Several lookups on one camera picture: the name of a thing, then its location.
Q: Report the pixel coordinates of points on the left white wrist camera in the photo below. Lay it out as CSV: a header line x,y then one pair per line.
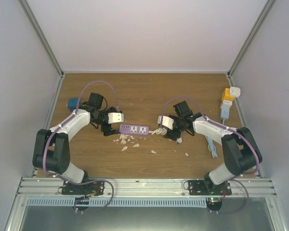
x,y
115,117

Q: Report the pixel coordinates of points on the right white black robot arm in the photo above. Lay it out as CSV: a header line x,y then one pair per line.
x,y
240,151

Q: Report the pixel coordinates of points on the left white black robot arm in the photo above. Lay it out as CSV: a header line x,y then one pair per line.
x,y
52,152

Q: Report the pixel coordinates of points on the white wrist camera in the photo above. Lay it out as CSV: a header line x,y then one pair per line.
x,y
115,117
166,121

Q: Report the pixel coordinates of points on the aluminium front rail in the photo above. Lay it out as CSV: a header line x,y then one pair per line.
x,y
147,188

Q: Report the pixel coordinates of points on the slotted grey cable duct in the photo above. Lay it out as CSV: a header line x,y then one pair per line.
x,y
119,202

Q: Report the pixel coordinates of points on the yellow plug adapter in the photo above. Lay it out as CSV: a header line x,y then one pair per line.
x,y
226,95

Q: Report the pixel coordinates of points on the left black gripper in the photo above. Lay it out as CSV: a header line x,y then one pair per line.
x,y
105,129

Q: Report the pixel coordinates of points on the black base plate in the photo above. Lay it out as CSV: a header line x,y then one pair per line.
x,y
197,187
92,189

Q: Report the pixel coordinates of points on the white cube adapter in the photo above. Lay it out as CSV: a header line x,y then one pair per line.
x,y
234,92

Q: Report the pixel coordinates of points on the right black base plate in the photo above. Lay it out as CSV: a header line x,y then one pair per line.
x,y
197,187

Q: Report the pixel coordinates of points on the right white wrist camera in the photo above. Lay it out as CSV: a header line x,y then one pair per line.
x,y
166,121

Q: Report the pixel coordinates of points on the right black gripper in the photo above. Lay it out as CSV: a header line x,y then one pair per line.
x,y
172,135

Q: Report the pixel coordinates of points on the white plastic debris pile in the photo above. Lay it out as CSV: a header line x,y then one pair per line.
x,y
126,142

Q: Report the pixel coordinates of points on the light blue charger block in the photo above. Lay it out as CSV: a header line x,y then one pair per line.
x,y
225,109

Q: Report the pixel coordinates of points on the purple power strip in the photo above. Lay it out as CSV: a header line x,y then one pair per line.
x,y
133,129

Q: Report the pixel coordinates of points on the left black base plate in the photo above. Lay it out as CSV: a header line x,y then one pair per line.
x,y
92,189

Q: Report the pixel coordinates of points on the blue cube plug adapter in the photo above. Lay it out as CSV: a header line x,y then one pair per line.
x,y
72,104

